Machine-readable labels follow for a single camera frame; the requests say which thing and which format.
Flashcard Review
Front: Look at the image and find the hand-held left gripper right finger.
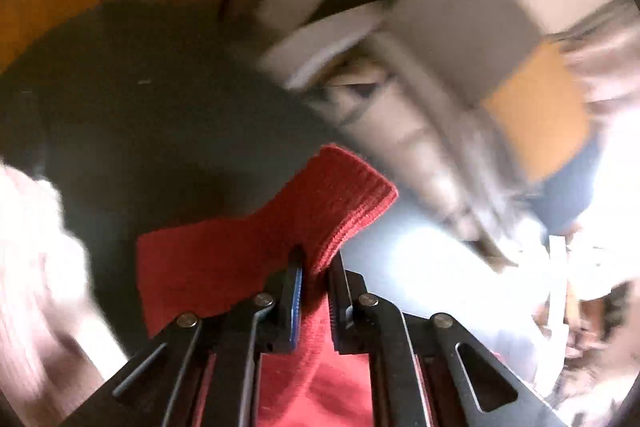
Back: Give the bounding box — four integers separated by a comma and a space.
327, 252, 571, 427

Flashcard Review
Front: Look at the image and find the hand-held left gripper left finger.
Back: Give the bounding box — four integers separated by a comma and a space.
60, 247, 306, 427

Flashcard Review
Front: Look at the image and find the red knit sweater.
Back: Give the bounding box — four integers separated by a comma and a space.
136, 144, 451, 427

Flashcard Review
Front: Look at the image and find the grey striped blanket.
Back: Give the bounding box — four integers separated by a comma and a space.
305, 32, 541, 268

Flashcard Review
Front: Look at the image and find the cluttered wooden shelf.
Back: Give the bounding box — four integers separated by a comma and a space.
532, 227, 640, 408

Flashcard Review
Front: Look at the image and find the white fluffy cloth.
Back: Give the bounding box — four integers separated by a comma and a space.
0, 162, 128, 413

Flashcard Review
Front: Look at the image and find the dark blue pillow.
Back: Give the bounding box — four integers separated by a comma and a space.
530, 132, 606, 233

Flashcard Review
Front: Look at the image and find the yellow panel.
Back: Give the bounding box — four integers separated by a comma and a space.
482, 42, 593, 182

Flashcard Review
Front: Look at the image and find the grey panel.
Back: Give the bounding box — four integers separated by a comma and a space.
385, 0, 548, 108

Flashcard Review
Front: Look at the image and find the beige cloth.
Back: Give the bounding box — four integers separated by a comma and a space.
547, 0, 640, 108

